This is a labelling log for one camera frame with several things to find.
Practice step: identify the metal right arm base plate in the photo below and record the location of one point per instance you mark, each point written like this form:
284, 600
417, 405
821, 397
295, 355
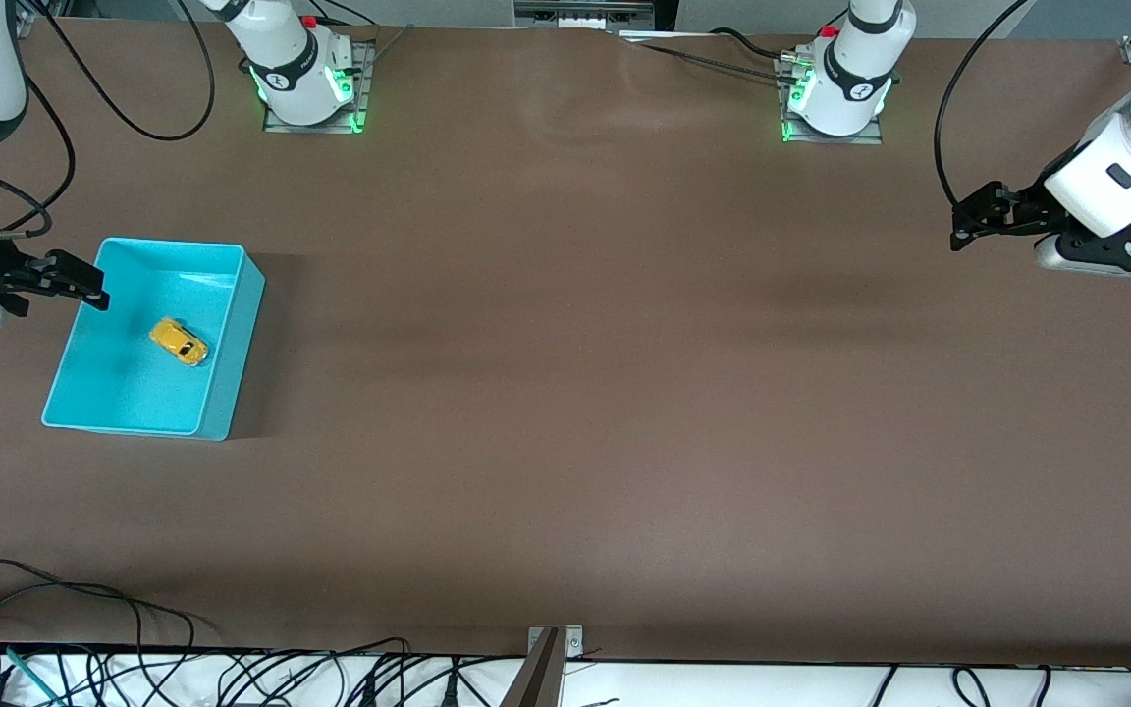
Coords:
361, 88

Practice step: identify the turquoise plastic bin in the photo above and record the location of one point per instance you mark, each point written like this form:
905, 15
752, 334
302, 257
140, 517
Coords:
124, 393

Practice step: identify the grey power strip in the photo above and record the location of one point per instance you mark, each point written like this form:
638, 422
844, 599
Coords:
585, 12

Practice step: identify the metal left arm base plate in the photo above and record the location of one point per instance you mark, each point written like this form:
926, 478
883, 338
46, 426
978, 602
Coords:
870, 139

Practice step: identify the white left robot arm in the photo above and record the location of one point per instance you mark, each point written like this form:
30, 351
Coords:
855, 88

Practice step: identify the grey metal mounting bracket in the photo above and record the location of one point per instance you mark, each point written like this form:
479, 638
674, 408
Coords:
573, 640

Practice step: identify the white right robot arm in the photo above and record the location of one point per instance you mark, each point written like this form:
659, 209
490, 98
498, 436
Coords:
291, 69

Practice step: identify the grey metal bar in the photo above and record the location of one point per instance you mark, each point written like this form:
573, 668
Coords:
538, 678

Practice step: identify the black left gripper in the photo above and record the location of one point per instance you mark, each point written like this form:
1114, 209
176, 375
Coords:
1025, 210

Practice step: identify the yellow beetle toy car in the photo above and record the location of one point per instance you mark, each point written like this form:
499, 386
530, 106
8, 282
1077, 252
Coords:
180, 342

